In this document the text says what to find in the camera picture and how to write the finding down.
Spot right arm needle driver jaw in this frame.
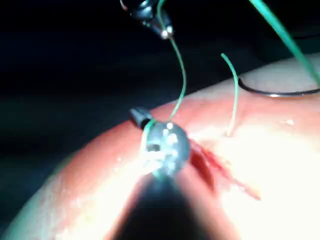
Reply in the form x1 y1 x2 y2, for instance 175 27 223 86
129 107 154 129

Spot left arm needle driver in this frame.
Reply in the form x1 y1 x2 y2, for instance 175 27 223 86
122 0 166 26

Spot left arm needle driver jaw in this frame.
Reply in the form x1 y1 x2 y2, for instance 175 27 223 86
149 19 169 40
160 15 175 34

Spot right arm needle driver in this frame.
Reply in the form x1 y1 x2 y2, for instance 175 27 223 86
141 121 192 176

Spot blue thread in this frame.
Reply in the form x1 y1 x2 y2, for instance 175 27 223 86
139 0 320 181

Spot curved steel needle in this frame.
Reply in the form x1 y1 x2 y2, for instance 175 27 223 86
238 76 320 99

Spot tissue pad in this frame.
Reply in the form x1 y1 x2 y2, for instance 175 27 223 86
0 56 320 240

